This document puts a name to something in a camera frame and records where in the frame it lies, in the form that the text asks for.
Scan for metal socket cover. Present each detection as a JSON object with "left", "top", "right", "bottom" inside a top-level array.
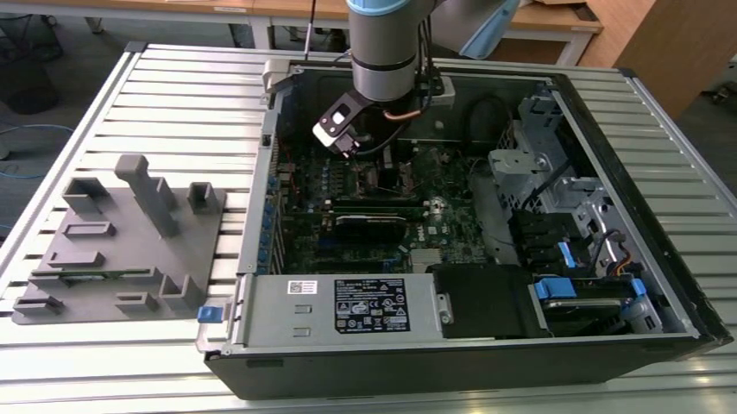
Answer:
[{"left": 357, "top": 163, "right": 382, "bottom": 194}]

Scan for CPU socket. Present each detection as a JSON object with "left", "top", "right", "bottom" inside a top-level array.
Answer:
[{"left": 354, "top": 160, "right": 421, "bottom": 199}]

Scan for silver drive cage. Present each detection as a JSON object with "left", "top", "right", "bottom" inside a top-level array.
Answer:
[{"left": 488, "top": 94, "right": 572, "bottom": 210}]

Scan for green motherboard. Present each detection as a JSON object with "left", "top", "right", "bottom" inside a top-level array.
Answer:
[{"left": 268, "top": 129, "right": 503, "bottom": 276}]

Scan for black graphics card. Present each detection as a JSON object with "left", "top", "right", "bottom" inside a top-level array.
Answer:
[{"left": 332, "top": 213, "right": 409, "bottom": 243}]

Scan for grey case release latch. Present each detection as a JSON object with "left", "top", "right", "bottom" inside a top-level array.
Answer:
[{"left": 261, "top": 60, "right": 298, "bottom": 96}]

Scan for silver chipset heatsink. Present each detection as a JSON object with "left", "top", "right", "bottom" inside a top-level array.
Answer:
[{"left": 409, "top": 248, "right": 446, "bottom": 266}]

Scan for black disk bay block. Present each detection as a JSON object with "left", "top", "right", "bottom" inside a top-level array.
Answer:
[{"left": 508, "top": 210, "right": 584, "bottom": 271}]

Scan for wooden desk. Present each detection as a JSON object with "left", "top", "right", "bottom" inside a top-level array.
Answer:
[
  {"left": 0, "top": 0, "right": 273, "bottom": 51},
  {"left": 270, "top": 0, "right": 605, "bottom": 66}
]

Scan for blue disk carrier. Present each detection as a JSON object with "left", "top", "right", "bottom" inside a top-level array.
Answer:
[
  {"left": 532, "top": 278, "right": 580, "bottom": 299},
  {"left": 556, "top": 241, "right": 579, "bottom": 269}
]

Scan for black plastic shroud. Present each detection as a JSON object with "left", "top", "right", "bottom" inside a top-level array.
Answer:
[{"left": 429, "top": 263, "right": 556, "bottom": 341}]

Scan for silver power supply unit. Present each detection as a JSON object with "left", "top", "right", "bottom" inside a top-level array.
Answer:
[{"left": 228, "top": 272, "right": 449, "bottom": 347}]

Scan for silver hard disk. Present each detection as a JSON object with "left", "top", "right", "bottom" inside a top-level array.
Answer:
[{"left": 543, "top": 298, "right": 624, "bottom": 312}]

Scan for wooden cabinet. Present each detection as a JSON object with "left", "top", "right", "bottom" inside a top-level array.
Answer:
[{"left": 592, "top": 0, "right": 737, "bottom": 124}]

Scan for grey parts rack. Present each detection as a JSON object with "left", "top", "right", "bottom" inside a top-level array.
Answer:
[{"left": 10, "top": 154, "right": 230, "bottom": 327}]

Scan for black PC case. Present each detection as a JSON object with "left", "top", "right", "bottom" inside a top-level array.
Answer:
[{"left": 194, "top": 58, "right": 736, "bottom": 402}]

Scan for green RAM stick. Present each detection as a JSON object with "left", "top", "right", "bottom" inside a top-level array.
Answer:
[{"left": 31, "top": 267, "right": 154, "bottom": 285}]

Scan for black chair base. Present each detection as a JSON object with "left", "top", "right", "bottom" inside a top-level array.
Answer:
[{"left": 700, "top": 55, "right": 737, "bottom": 105}]

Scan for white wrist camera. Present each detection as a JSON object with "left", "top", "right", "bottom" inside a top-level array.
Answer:
[{"left": 312, "top": 91, "right": 364, "bottom": 150}]

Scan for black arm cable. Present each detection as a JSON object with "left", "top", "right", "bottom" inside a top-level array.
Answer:
[{"left": 418, "top": 16, "right": 441, "bottom": 101}]

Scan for thin black cable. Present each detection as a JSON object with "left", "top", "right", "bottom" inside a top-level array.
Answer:
[{"left": 520, "top": 157, "right": 575, "bottom": 213}]

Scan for black disk wire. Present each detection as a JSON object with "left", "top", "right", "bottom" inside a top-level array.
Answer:
[{"left": 591, "top": 229, "right": 628, "bottom": 277}]

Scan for orange and yellow wires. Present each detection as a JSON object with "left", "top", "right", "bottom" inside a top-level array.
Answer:
[{"left": 608, "top": 257, "right": 641, "bottom": 278}]

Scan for blue floor cable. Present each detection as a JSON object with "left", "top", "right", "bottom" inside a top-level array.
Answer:
[{"left": 0, "top": 122, "right": 78, "bottom": 180}]

